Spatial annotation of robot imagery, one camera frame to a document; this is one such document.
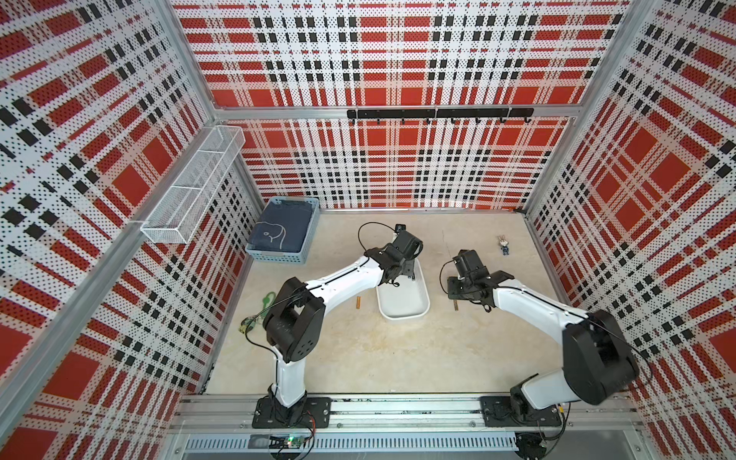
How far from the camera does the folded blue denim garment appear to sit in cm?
103

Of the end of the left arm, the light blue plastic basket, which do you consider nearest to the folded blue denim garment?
the light blue plastic basket

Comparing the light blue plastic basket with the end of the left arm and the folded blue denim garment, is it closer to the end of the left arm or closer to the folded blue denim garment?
the folded blue denim garment
